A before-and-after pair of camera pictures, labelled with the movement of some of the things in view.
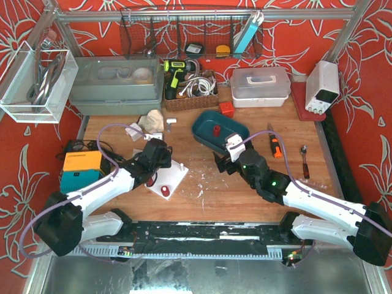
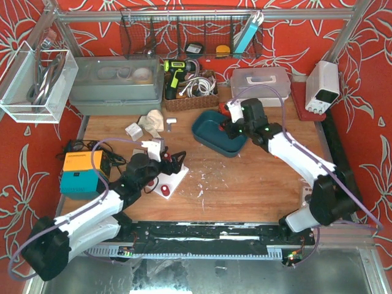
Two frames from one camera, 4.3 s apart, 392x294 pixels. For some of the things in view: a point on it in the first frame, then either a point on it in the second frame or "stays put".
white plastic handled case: x=260 y=87 stays put
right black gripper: x=223 y=161 → x=231 y=131
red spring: x=165 y=190 stays put
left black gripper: x=165 y=157 → x=169 y=165
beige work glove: x=152 y=122 stays put
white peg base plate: x=171 y=177 stays put
